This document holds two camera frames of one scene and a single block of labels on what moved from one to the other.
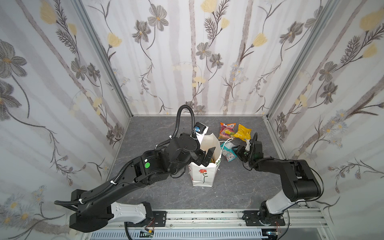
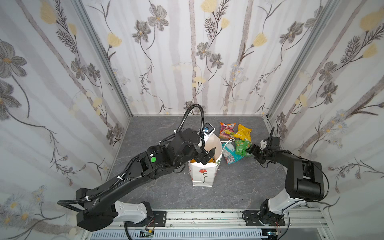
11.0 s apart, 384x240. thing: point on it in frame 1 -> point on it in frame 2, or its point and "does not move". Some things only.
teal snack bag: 228,151 does not move
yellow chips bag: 243,133 does not move
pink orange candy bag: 227,130 does not move
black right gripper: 245,153 -> 258,150
